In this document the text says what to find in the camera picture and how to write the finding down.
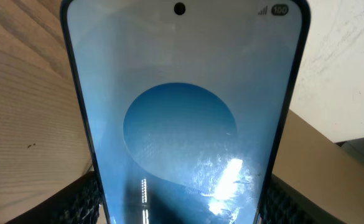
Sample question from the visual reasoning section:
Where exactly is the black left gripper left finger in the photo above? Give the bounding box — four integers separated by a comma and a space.
6, 171, 103, 224

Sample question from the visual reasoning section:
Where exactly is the blue Galaxy smartphone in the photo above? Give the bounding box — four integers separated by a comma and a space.
60, 0, 310, 223

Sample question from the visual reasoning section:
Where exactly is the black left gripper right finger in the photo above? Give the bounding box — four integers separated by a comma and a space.
259, 175, 344, 224

